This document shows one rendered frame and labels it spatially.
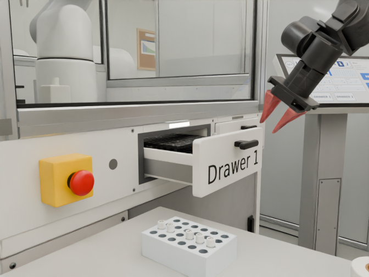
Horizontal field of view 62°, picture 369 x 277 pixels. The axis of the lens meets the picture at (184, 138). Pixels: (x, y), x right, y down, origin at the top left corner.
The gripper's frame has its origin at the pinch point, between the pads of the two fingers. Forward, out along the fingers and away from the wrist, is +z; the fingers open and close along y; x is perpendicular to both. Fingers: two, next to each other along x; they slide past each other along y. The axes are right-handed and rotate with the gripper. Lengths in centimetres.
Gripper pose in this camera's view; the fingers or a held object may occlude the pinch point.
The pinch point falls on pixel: (269, 125)
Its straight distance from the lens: 69.4
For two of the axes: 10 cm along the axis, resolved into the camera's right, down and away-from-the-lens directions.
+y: -6.5, -6.5, 4.1
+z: -4.5, 7.5, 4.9
